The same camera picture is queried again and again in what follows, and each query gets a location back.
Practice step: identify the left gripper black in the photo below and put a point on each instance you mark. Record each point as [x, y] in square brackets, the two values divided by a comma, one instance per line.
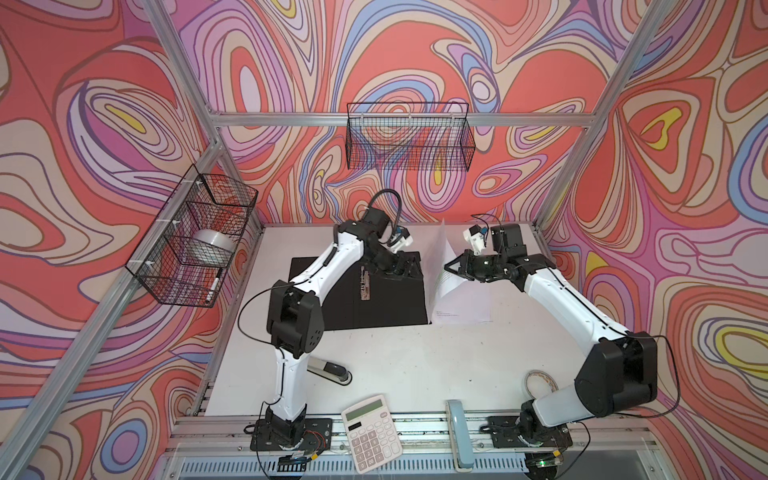
[395, 269]

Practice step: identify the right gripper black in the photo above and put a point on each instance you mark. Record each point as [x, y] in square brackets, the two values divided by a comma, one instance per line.
[465, 271]

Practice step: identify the printed paper sheets stack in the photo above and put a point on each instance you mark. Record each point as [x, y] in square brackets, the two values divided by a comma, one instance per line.
[450, 299]

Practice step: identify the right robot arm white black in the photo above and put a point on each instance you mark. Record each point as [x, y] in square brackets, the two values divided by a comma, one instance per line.
[620, 366]

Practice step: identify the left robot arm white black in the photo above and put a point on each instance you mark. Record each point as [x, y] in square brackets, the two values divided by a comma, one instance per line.
[295, 321]

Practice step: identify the black grey stapler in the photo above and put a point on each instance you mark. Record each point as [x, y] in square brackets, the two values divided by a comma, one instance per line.
[330, 371]

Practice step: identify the white desk calculator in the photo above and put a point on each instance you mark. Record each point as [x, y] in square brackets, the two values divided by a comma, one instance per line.
[371, 433]

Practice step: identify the white marker in basket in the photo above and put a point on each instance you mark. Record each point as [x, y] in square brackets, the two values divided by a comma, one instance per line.
[213, 288]

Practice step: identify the silver tape roll in basket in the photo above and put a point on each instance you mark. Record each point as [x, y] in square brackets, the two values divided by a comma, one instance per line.
[210, 248]

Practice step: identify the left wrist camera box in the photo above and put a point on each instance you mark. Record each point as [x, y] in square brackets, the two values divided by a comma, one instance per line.
[401, 240]

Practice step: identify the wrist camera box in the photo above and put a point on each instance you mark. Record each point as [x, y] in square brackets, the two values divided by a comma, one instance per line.
[401, 240]
[475, 236]

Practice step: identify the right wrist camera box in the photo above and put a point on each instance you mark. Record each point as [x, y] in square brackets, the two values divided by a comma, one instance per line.
[475, 236]

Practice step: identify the black wire basket back wall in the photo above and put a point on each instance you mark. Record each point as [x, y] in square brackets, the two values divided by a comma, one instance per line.
[410, 136]

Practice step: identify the black wire basket wall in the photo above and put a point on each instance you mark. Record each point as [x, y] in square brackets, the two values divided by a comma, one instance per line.
[410, 136]
[200, 228]

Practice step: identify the aluminium frame rail front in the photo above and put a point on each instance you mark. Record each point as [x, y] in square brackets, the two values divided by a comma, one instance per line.
[614, 448]

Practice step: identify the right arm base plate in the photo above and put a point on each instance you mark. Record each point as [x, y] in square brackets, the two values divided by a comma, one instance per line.
[513, 432]

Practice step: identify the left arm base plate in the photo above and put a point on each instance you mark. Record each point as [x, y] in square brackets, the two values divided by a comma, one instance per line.
[309, 435]

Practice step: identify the black wire basket left wall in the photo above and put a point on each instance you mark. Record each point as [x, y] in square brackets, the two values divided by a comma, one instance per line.
[200, 228]

